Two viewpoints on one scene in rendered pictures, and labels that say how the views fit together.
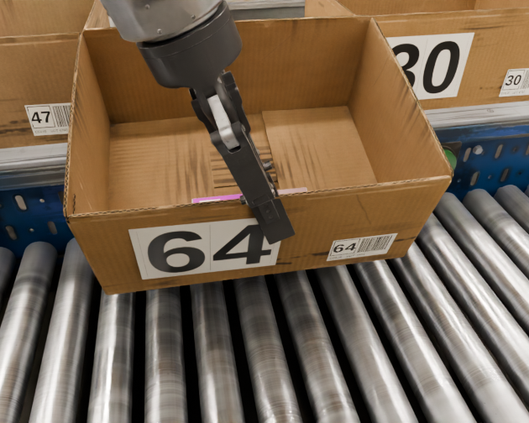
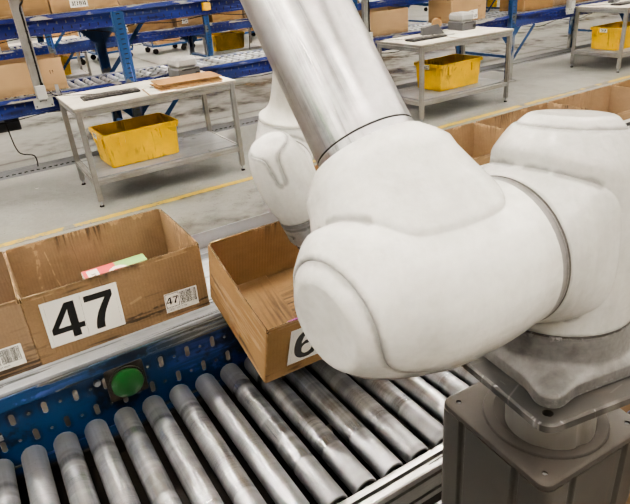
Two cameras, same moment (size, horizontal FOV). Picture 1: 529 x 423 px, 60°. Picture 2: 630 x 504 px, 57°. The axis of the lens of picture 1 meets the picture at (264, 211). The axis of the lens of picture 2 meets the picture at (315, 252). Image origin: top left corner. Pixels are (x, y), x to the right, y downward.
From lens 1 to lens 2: 80 cm
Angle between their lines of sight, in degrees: 19
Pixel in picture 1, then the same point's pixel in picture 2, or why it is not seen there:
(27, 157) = (171, 326)
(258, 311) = (341, 376)
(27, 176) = (174, 338)
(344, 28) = not seen: hidden behind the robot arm
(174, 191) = (272, 321)
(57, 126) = (181, 303)
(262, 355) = (355, 393)
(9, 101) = (154, 294)
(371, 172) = not seen: hidden behind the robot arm
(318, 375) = (388, 392)
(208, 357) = (328, 403)
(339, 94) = not seen: hidden behind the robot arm
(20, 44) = (164, 258)
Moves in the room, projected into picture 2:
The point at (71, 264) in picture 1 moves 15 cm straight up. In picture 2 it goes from (212, 388) to (201, 335)
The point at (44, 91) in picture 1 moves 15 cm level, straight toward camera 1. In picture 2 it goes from (175, 283) to (216, 303)
